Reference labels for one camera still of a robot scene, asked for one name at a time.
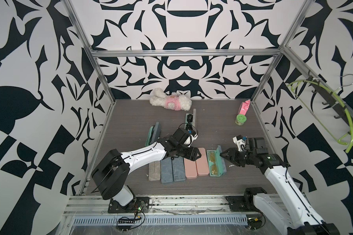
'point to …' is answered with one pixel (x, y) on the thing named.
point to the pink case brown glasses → (190, 169)
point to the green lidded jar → (240, 119)
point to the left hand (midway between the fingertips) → (196, 151)
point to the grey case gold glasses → (216, 164)
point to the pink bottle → (244, 107)
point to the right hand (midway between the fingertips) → (222, 153)
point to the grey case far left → (154, 134)
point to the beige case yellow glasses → (154, 171)
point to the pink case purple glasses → (202, 164)
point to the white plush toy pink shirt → (172, 101)
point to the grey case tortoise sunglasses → (166, 171)
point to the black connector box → (254, 223)
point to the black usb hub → (126, 221)
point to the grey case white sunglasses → (178, 170)
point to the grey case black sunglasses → (189, 122)
